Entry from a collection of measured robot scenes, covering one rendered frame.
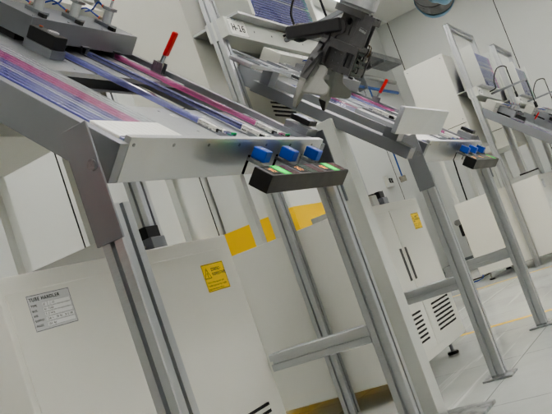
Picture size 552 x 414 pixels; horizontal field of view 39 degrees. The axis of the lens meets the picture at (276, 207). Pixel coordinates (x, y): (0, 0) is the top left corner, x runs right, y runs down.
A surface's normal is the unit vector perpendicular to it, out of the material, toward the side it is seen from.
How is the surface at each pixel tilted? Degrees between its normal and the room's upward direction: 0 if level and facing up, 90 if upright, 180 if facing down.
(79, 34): 135
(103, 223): 90
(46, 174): 90
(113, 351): 90
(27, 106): 90
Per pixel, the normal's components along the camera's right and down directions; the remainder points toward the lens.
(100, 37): 0.81, 0.43
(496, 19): -0.47, 0.07
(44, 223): 0.82, -0.34
